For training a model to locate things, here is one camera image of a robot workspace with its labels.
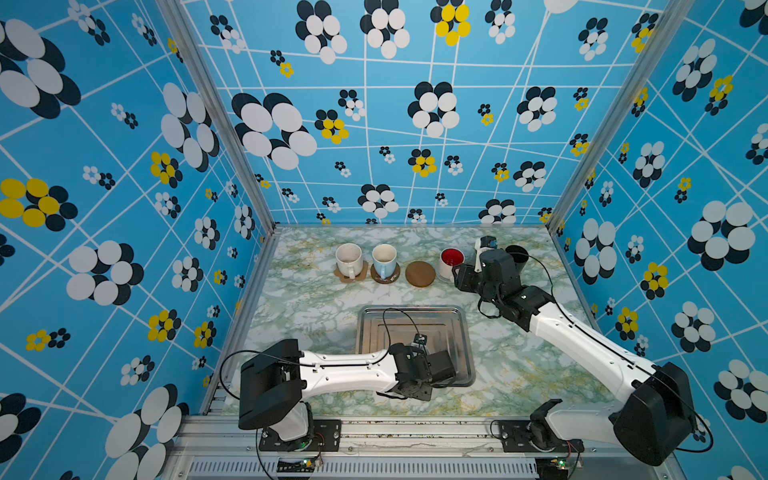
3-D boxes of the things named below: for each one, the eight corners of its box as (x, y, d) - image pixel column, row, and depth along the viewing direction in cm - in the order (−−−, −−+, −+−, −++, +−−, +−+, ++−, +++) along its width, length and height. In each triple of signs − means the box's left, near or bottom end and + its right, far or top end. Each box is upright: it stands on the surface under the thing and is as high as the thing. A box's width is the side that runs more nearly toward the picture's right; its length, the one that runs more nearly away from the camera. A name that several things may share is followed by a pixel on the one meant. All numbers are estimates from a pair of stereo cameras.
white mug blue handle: (381, 289, 103) (380, 270, 95) (373, 265, 110) (371, 246, 101) (401, 283, 105) (402, 264, 96) (392, 260, 111) (391, 241, 103)
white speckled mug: (336, 286, 104) (332, 270, 97) (340, 258, 112) (336, 242, 104) (361, 286, 104) (359, 270, 97) (363, 258, 112) (361, 242, 104)
